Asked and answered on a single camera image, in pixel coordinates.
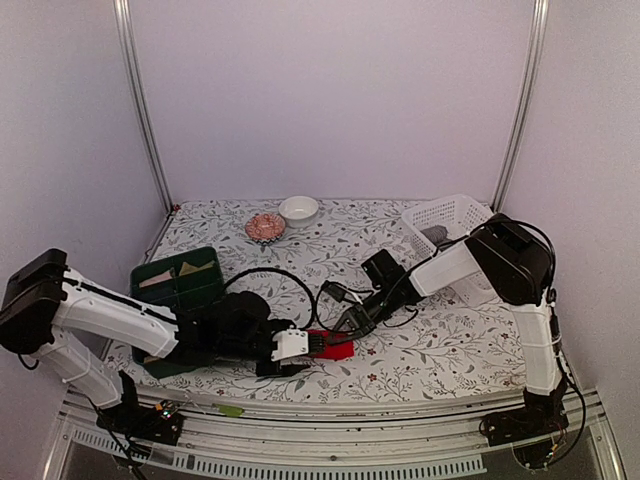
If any floral patterned table mat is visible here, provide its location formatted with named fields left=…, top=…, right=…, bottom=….
left=106, top=199, right=525, bottom=404

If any aluminium front rail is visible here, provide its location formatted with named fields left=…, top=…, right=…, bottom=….
left=43, top=386, right=633, bottom=479

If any white plastic laundry basket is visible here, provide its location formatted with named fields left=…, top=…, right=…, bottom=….
left=401, top=194, right=497, bottom=307

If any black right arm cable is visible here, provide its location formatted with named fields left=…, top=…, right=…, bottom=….
left=314, top=280, right=421, bottom=329

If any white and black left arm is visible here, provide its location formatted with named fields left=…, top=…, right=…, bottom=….
left=1, top=248, right=324, bottom=445

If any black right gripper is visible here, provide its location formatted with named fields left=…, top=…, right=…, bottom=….
left=327, top=288, right=398, bottom=348

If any green tape scrap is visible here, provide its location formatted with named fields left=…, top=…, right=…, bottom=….
left=213, top=404, right=245, bottom=418

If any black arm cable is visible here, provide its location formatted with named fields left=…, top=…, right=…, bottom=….
left=314, top=280, right=421, bottom=329
left=222, top=267, right=319, bottom=331

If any khaki tan underwear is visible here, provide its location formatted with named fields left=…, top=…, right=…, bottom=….
left=179, top=261, right=215, bottom=276

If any dark green divided organizer tray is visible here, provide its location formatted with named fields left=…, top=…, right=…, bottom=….
left=130, top=246, right=224, bottom=380

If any red garment with white print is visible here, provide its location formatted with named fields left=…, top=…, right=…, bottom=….
left=307, top=330, right=354, bottom=361

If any right aluminium frame post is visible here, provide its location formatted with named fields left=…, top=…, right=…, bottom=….
left=491, top=0, right=550, bottom=212

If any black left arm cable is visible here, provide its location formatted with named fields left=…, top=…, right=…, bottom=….
left=222, top=267, right=319, bottom=331

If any white ceramic bowl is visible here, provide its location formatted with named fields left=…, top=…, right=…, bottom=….
left=278, top=196, right=319, bottom=229

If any pink patterned small bowl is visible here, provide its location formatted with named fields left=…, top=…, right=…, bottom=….
left=245, top=213, right=286, bottom=245

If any beige rolled underwear top slot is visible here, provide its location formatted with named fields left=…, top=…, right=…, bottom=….
left=138, top=269, right=174, bottom=288

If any left aluminium frame post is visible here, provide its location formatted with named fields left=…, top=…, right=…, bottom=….
left=113, top=0, right=174, bottom=213

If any aluminium frame post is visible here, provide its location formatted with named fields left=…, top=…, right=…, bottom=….
left=113, top=0, right=174, bottom=213
left=491, top=0, right=550, bottom=212

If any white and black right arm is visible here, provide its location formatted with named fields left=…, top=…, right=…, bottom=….
left=328, top=214, right=575, bottom=446

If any grey striped garment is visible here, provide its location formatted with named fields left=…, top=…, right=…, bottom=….
left=421, top=225, right=449, bottom=246

